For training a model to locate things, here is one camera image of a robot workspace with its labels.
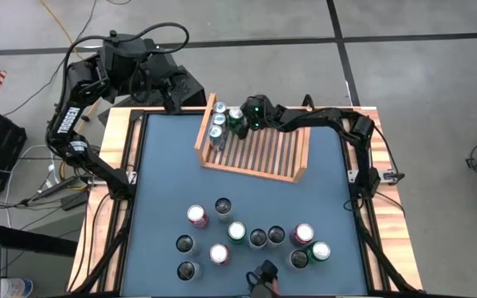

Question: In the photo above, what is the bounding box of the blue grey table mat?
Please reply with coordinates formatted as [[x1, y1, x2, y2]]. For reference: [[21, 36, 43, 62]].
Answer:
[[120, 112, 370, 296]]

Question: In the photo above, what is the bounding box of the black power strip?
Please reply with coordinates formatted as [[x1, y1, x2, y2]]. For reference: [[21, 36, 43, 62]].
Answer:
[[25, 175, 80, 206]]

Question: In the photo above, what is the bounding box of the black floor beam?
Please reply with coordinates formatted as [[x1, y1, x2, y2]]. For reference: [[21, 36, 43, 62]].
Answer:
[[0, 222, 79, 257]]

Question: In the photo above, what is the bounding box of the white cable with plug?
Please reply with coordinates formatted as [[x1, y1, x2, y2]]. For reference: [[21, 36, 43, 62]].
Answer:
[[4, 143, 57, 228]]

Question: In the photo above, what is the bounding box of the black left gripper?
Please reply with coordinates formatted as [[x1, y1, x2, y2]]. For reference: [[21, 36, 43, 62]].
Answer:
[[137, 39, 188, 115]]

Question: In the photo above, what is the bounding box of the green Sprite can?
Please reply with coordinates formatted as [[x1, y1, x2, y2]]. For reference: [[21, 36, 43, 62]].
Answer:
[[306, 240, 332, 265], [227, 222, 248, 245], [226, 106, 248, 137]]

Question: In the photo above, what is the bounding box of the black plastic crate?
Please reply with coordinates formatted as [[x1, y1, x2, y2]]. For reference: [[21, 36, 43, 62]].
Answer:
[[0, 107, 27, 196]]

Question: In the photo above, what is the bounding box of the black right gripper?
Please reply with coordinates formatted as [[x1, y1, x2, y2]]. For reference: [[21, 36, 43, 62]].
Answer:
[[238, 94, 282, 141]]

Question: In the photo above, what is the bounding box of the black floor cable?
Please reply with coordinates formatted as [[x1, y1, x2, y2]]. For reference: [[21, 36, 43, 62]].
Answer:
[[2, 0, 99, 118]]

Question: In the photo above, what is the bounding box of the black power adapter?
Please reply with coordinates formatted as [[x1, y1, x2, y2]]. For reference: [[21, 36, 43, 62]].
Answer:
[[60, 192, 89, 211]]

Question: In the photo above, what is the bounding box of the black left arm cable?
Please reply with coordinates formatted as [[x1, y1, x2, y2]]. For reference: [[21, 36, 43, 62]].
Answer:
[[66, 22, 191, 104]]

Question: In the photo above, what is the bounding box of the red Coca-Cola can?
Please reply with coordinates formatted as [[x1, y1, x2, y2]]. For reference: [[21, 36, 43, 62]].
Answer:
[[290, 223, 316, 248], [209, 243, 231, 267], [185, 204, 210, 229]]

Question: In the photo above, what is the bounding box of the yellow floor cable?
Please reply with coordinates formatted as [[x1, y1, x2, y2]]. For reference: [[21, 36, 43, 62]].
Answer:
[[39, 0, 101, 191]]

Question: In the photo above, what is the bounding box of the white Celsius Tropical Vibe can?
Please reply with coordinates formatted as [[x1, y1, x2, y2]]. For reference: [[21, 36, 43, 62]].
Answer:
[[266, 224, 287, 248], [214, 197, 234, 224]]

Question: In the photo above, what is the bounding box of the wooden slatted shelf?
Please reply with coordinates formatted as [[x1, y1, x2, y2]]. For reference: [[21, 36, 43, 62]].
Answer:
[[194, 92, 312, 184]]

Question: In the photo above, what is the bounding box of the white blue container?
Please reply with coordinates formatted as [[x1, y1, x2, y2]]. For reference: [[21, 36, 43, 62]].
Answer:
[[0, 277, 35, 298]]

